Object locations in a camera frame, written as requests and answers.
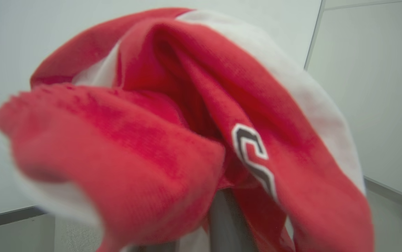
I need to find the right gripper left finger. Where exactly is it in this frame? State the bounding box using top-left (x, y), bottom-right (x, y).
top-left (136, 241), bottom-right (180, 252)

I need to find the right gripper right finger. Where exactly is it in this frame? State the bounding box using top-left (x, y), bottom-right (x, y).
top-left (208, 189), bottom-right (257, 252)

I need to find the red garment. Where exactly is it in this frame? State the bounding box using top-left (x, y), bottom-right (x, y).
top-left (0, 7), bottom-right (375, 252)

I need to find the dark wall baseboard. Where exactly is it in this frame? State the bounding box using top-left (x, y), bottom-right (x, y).
top-left (0, 206), bottom-right (46, 231)

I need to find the light grey wall baseboard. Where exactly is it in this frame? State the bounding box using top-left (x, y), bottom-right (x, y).
top-left (364, 177), bottom-right (402, 208)

